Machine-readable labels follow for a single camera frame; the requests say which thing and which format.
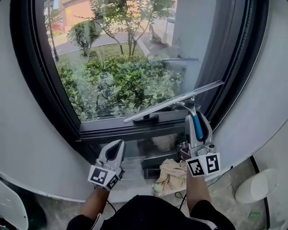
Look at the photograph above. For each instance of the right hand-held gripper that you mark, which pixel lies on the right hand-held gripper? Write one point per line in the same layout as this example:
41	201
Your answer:
202	162

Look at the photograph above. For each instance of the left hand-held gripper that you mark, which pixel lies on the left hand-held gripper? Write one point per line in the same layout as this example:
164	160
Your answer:
101	176

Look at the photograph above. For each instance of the clear window glass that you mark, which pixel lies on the clear window glass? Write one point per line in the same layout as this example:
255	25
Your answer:
126	74

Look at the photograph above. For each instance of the person's right forearm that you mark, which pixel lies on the person's right forearm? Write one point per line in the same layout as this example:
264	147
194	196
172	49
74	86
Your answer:
198	193

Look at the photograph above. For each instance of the person's left forearm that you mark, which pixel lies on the person's left forearm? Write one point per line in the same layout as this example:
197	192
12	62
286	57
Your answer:
94	204

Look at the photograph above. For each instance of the small lower glass pane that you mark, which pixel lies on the small lower glass pane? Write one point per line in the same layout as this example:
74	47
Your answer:
139	146

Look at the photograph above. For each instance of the black rectangular vent box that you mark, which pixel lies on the black rectangular vent box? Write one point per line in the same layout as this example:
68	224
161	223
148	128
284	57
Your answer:
151	173

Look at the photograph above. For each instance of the beige patterned cloth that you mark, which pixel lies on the beige patterned cloth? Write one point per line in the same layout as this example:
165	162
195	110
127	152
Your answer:
172	173

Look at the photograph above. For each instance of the pale round ball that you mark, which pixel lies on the pale round ball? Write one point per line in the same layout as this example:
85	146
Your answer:
158	189

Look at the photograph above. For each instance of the green hedge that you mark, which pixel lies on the green hedge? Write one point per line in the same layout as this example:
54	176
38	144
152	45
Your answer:
126	87

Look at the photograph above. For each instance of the person's black clothing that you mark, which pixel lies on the person's black clothing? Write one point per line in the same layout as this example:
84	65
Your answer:
148	213

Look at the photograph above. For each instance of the white round stool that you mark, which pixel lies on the white round stool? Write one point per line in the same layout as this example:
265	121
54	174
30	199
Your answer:
256	186

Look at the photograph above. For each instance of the thin black pole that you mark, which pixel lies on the thin black pole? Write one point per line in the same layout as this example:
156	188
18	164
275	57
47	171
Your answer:
263	191

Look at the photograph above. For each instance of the small green scrap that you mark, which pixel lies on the small green scrap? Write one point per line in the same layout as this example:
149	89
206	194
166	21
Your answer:
254	214

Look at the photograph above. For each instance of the white curved plastic object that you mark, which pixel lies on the white curved plastic object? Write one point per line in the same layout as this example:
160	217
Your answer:
11	206

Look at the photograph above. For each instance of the round green bush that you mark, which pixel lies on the round green bush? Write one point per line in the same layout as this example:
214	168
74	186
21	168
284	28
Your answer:
84	36

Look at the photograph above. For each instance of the thin-trunked tree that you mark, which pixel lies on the thin-trunked tree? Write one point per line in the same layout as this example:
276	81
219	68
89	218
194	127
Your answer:
130	29

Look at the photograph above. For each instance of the black window frame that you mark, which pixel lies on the black window frame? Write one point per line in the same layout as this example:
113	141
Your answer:
33	74

